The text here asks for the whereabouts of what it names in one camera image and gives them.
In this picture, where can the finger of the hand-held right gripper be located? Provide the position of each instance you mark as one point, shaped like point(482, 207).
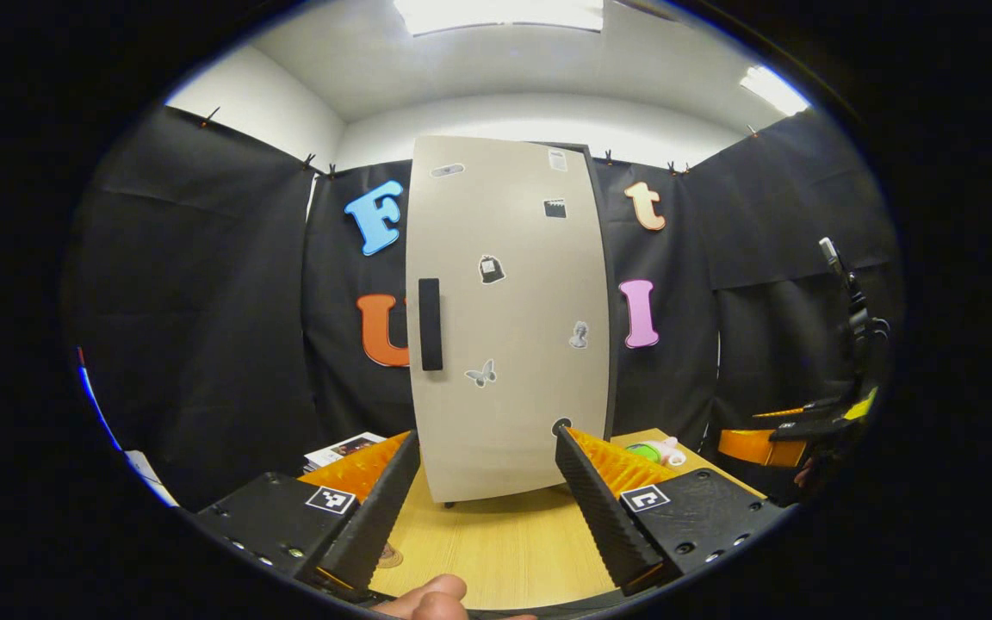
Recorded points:
point(754, 448)
point(806, 406)

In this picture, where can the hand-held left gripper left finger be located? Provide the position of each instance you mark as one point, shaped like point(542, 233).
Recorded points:
point(373, 525)

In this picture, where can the round brown coaster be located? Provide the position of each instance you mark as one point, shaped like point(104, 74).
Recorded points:
point(390, 557)

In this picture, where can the white paper sheet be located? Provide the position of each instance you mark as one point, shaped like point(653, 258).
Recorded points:
point(147, 474)

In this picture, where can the green plush toy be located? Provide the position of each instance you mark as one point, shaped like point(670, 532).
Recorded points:
point(647, 452)

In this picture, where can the black backdrop cloth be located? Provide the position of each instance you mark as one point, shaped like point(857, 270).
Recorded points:
point(203, 301)

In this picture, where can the dark grey cabinet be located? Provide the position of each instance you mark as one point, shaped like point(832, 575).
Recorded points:
point(610, 301)

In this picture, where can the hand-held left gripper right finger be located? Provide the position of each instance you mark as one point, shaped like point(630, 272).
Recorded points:
point(604, 517)

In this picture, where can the beige cabinet door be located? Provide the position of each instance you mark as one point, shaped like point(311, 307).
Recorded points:
point(513, 413)

